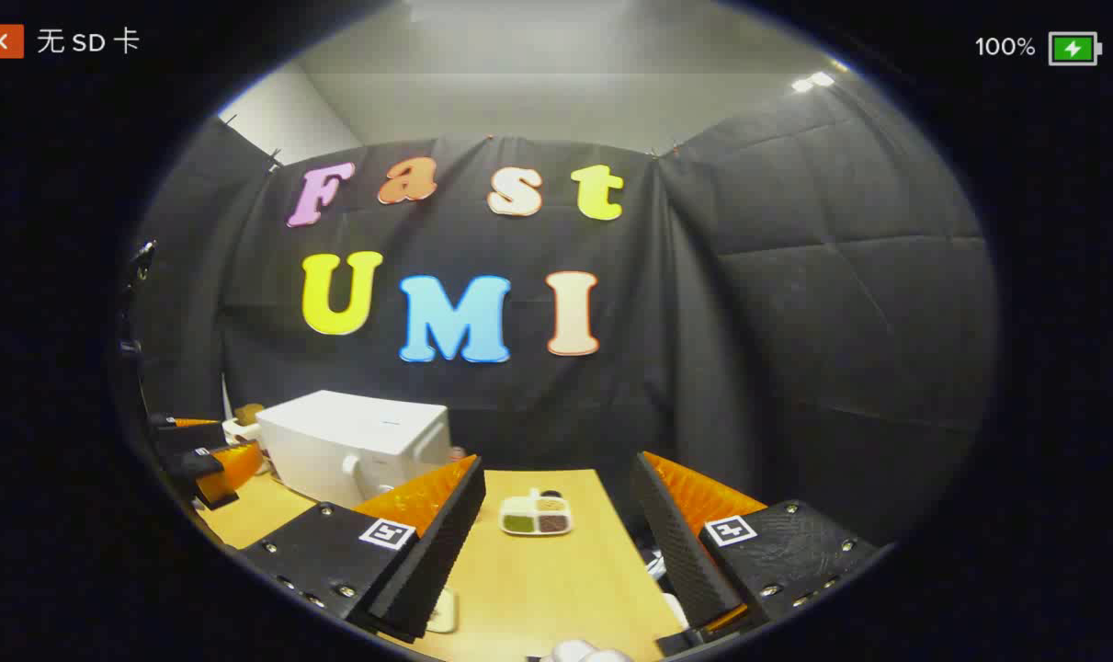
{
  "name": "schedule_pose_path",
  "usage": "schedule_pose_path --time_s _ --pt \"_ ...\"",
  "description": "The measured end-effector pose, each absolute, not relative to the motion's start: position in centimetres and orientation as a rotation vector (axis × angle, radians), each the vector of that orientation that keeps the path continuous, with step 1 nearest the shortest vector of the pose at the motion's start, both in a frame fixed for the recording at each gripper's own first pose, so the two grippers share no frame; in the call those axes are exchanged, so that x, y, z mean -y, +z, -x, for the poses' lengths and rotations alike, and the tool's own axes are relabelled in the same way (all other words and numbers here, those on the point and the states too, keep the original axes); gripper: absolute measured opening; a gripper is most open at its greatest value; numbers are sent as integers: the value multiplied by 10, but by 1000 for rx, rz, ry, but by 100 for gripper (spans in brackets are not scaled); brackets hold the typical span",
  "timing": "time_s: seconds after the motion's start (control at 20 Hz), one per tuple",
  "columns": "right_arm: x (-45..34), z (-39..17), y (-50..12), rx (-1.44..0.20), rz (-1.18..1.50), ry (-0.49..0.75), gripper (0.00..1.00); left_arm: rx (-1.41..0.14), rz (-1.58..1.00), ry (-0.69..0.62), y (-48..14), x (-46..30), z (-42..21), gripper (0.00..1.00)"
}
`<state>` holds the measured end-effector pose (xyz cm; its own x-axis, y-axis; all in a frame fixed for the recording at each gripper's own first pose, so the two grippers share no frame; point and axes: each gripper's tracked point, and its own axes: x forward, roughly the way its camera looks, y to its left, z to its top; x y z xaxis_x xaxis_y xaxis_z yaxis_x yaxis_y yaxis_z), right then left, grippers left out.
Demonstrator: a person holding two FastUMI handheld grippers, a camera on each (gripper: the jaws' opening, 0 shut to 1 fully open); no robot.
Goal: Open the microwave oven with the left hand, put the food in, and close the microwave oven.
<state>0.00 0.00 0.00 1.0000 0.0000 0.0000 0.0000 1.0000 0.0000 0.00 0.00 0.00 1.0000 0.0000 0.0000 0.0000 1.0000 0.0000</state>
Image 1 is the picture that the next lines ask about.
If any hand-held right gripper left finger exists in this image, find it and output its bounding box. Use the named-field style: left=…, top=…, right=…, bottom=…
left=236, top=454, right=488, bottom=643

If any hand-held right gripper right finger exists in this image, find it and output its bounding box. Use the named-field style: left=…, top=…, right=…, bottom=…
left=631, top=451, right=888, bottom=633

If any white microwave oven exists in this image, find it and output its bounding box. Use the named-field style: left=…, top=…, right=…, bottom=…
left=256, top=390, right=453, bottom=509

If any white toaster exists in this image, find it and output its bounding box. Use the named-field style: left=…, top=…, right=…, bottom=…
left=222, top=416, right=267, bottom=453

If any pale green tray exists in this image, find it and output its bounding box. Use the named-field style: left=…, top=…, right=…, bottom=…
left=426, top=588, right=460, bottom=634

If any white divided bean dish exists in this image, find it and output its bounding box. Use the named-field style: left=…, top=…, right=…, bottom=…
left=499, top=489, right=575, bottom=537

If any black backdrop cloth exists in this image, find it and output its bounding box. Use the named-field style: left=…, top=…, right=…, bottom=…
left=119, top=87, right=998, bottom=553

